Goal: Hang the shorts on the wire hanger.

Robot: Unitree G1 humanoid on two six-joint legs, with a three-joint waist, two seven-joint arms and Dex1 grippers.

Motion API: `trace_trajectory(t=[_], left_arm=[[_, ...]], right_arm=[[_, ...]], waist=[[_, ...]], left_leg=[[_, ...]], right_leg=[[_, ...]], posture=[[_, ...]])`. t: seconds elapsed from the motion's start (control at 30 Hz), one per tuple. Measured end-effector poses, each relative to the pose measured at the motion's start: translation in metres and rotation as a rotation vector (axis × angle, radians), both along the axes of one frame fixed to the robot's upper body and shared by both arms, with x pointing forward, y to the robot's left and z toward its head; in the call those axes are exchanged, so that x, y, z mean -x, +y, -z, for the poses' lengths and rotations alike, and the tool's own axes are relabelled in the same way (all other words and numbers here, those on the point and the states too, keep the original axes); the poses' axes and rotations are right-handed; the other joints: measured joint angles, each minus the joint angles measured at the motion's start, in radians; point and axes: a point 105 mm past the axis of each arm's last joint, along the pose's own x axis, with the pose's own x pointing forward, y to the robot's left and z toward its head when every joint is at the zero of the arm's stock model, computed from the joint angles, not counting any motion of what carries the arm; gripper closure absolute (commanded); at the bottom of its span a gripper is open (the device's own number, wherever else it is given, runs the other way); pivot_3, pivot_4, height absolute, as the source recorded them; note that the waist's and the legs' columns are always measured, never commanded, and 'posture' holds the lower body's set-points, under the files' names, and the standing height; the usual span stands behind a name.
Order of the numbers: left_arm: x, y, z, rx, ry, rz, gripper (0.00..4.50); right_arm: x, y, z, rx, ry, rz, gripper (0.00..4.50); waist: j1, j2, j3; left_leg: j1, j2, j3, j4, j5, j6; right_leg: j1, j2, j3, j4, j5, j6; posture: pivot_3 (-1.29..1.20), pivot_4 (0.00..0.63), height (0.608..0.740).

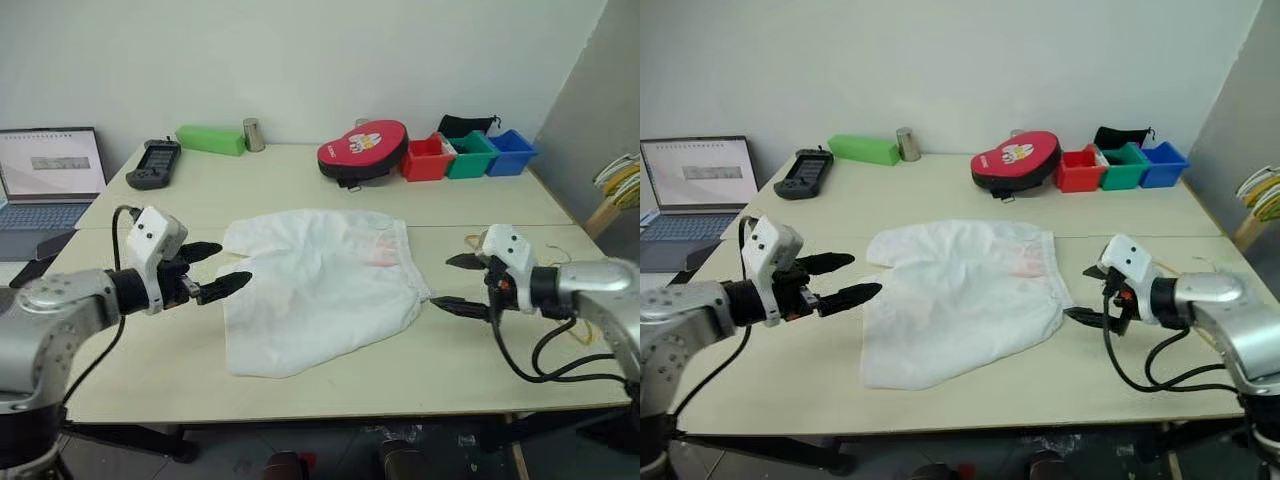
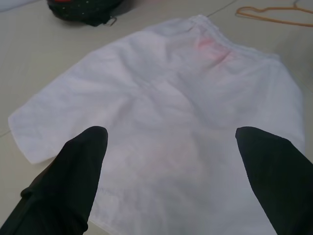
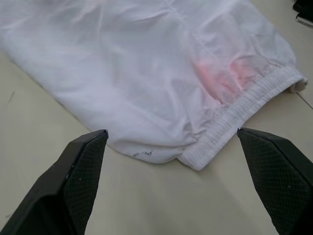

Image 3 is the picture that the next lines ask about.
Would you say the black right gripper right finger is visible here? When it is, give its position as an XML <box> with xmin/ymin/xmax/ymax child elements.
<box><xmin>237</xmin><ymin>127</ymin><xmax>313</xmax><ymax>235</ymax></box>

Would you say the black object with silver edge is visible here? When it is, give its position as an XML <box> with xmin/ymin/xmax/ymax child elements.
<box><xmin>292</xmin><ymin>0</ymin><xmax>313</xmax><ymax>26</ymax></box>

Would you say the white garment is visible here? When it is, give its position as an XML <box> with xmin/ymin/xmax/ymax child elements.
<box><xmin>0</xmin><ymin>0</ymin><xmax>309</xmax><ymax>171</ymax></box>

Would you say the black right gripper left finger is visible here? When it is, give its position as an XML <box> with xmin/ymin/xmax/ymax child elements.
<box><xmin>0</xmin><ymin>129</ymin><xmax>109</xmax><ymax>235</ymax></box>

